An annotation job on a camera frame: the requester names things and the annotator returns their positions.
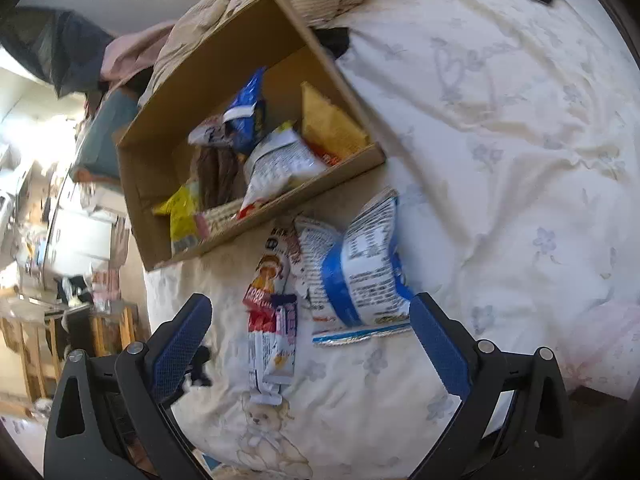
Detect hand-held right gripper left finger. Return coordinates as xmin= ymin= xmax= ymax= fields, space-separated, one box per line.
xmin=44 ymin=294 xmax=213 ymax=480

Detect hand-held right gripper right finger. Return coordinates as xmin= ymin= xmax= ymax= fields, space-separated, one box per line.
xmin=407 ymin=292 xmax=571 ymax=480

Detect red Food snack packet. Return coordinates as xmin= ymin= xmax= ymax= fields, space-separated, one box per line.
xmin=248 ymin=305 xmax=299 ymax=406

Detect white and blue snack packet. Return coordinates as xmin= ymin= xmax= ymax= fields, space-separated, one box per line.
xmin=312 ymin=189 xmax=416 ymax=348

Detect yellow snack packet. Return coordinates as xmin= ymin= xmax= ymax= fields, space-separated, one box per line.
xmin=152 ymin=182 xmax=203 ymax=256

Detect pink beige bar packet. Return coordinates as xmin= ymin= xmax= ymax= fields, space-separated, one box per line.
xmin=192 ymin=200 xmax=251 ymax=238

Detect white black-print snack packet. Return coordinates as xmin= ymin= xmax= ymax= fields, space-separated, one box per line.
xmin=292 ymin=215 xmax=346 ymax=323

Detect large white red-edged snack packet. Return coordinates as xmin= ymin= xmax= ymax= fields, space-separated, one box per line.
xmin=239 ymin=122 xmax=343 ymax=221

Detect white scribble-print snack packet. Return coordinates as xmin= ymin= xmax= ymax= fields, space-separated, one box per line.
xmin=187 ymin=112 xmax=236 ymax=148

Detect tan snack packet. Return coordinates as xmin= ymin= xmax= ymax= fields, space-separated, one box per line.
xmin=300 ymin=81 xmax=371 ymax=161

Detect brown cardboard box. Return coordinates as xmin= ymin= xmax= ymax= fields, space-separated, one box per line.
xmin=112 ymin=0 xmax=387 ymax=272

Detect small black wrapper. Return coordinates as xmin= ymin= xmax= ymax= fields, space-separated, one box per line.
xmin=182 ymin=345 xmax=213 ymax=388

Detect wooden stool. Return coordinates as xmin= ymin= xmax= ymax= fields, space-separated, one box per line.
xmin=0 ymin=305 xmax=138 ymax=401

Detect white base cabinets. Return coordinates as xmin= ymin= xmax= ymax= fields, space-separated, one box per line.
xmin=47 ymin=205 xmax=118 ymax=261

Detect pink printed blanket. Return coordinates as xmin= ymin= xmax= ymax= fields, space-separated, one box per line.
xmin=560 ymin=300 xmax=640 ymax=401

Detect teal chair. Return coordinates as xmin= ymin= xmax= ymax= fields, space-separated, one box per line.
xmin=70 ymin=87 xmax=141 ymax=183

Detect pink cloth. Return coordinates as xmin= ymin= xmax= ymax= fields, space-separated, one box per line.
xmin=97 ymin=22 xmax=178 ymax=83

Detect dark hanging jacket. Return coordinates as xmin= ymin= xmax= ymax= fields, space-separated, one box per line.
xmin=0 ymin=6 xmax=116 ymax=98

